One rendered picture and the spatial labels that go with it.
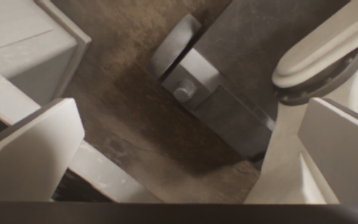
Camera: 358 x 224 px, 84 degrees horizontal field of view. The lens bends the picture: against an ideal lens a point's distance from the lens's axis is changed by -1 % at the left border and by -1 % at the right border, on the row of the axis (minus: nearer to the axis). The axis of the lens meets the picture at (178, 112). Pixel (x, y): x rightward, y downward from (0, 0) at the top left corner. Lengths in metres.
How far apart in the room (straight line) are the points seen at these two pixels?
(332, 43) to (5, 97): 0.54
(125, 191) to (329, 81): 0.41
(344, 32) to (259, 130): 0.31
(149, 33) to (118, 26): 0.11
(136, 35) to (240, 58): 0.39
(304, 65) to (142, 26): 0.52
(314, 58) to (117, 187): 0.42
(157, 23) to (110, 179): 0.48
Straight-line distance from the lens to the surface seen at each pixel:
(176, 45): 0.50
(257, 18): 0.48
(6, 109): 0.47
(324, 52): 0.35
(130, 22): 0.74
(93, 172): 0.45
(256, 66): 0.51
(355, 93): 0.33
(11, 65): 0.70
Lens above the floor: 0.64
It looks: 51 degrees down
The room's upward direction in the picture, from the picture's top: 153 degrees counter-clockwise
